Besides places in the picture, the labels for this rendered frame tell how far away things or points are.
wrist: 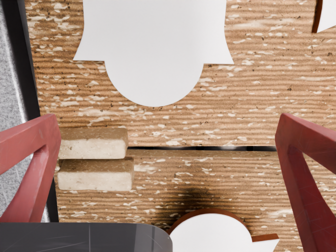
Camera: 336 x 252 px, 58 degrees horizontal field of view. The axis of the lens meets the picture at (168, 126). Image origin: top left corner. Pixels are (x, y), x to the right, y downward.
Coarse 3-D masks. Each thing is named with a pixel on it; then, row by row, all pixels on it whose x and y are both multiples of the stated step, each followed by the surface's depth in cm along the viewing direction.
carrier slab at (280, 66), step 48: (48, 0) 22; (240, 0) 22; (288, 0) 22; (48, 48) 23; (240, 48) 23; (288, 48) 23; (48, 96) 24; (96, 96) 24; (192, 96) 24; (240, 96) 24; (288, 96) 25; (144, 144) 26; (192, 144) 26; (240, 144) 26
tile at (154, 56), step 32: (96, 0) 21; (128, 0) 21; (160, 0) 21; (192, 0) 21; (224, 0) 21; (96, 32) 22; (128, 32) 22; (160, 32) 22; (192, 32) 22; (128, 64) 22; (160, 64) 22; (192, 64) 23; (128, 96) 23; (160, 96) 23
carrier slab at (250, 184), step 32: (160, 160) 26; (192, 160) 26; (224, 160) 26; (256, 160) 26; (64, 192) 27; (96, 192) 27; (128, 192) 27; (160, 192) 27; (192, 192) 27; (224, 192) 27; (256, 192) 28; (320, 192) 28; (160, 224) 28; (256, 224) 29; (288, 224) 29
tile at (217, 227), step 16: (208, 208) 25; (176, 224) 25; (192, 224) 24; (208, 224) 24; (224, 224) 25; (240, 224) 25; (176, 240) 25; (192, 240) 25; (208, 240) 25; (224, 240) 25; (240, 240) 25; (256, 240) 25; (272, 240) 25
